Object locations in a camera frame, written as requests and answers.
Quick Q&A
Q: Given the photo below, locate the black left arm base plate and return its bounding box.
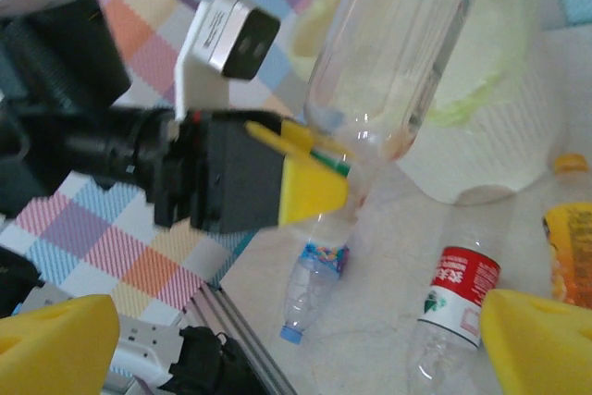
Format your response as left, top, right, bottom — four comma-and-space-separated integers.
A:
159, 324, 278, 395

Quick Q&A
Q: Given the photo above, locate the crushed clear bottle blue cap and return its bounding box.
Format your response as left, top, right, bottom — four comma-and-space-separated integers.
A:
278, 214, 352, 346

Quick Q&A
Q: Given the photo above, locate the yellow orange juice bottle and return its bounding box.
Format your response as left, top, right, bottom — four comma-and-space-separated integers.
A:
541, 153, 592, 311

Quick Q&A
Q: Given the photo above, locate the tall clear plastic bottle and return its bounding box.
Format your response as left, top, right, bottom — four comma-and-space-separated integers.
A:
302, 0, 483, 211

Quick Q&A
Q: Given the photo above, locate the red white label bottle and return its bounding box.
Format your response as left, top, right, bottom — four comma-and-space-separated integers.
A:
405, 245, 503, 395

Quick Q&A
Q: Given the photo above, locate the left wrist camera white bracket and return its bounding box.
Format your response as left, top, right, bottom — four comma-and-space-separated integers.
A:
174, 0, 282, 121

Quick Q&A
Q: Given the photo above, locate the cream plastic bin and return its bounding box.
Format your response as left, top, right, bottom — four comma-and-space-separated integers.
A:
289, 0, 563, 206

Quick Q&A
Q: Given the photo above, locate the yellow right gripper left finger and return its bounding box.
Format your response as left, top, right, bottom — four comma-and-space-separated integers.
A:
0, 293, 121, 395

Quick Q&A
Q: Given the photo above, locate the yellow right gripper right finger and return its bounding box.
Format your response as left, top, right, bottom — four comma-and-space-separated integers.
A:
480, 288, 592, 395

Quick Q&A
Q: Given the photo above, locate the aluminium mounting rail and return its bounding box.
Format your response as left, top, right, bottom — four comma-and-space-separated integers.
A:
184, 281, 300, 395

